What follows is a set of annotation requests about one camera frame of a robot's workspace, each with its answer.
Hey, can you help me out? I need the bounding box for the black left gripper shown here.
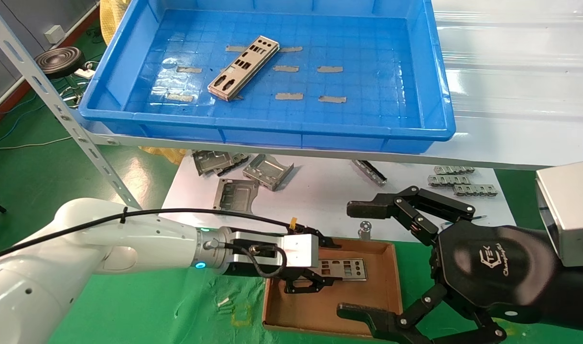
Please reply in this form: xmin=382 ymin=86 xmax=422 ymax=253
xmin=222 ymin=226 xmax=342 ymax=295

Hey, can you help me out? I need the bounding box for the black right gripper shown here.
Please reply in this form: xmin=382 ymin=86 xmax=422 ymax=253
xmin=337 ymin=185 xmax=583 ymax=344

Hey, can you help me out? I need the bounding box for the brown cardboard box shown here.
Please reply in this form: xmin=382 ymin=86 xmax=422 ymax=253
xmin=262 ymin=237 xmax=403 ymax=337

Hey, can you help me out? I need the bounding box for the blue plastic tray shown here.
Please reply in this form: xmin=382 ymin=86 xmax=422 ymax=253
xmin=78 ymin=0 xmax=457 ymax=154

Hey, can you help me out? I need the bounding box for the flat dark metal plate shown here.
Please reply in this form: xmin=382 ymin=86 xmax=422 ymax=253
xmin=213 ymin=179 xmax=260 ymax=212

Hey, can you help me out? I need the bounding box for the green table cloth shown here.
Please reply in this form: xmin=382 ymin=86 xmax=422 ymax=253
xmin=45 ymin=239 xmax=464 ymax=344

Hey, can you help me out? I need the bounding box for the black round stool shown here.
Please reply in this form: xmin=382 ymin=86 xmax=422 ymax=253
xmin=35 ymin=46 xmax=86 ymax=103

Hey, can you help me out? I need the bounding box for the left wrist camera housing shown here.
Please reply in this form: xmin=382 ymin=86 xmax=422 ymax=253
xmin=282 ymin=234 xmax=319 ymax=268

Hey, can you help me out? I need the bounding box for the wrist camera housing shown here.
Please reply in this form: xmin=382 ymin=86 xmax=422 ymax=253
xmin=282 ymin=234 xmax=319 ymax=268
xmin=535 ymin=161 xmax=583 ymax=268

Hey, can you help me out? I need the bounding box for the short black looped cable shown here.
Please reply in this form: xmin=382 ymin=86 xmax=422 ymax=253
xmin=203 ymin=240 xmax=289 ymax=279

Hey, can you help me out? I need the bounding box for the narrow grey metal rail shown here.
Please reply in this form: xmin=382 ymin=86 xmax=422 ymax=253
xmin=352 ymin=160 xmax=388 ymax=187

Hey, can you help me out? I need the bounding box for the grey folded metal bracket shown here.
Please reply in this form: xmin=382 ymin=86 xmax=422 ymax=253
xmin=243 ymin=154 xmax=294 ymax=192

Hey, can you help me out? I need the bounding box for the long black arm cable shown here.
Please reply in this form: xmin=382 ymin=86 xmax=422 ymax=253
xmin=0 ymin=207 xmax=293 ymax=263

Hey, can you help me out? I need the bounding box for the grey sheet metal bracket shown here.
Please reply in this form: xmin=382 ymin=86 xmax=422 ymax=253
xmin=192 ymin=150 xmax=235 ymax=176

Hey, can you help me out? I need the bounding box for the right wrist camera housing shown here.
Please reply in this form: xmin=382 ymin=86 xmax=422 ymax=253
xmin=535 ymin=161 xmax=583 ymax=268

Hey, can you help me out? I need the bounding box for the grey perforated shelf post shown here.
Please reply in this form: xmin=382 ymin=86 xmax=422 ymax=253
xmin=0 ymin=0 xmax=141 ymax=211

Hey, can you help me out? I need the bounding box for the thin white cable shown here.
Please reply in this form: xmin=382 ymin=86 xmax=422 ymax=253
xmin=0 ymin=136 xmax=73 ymax=151

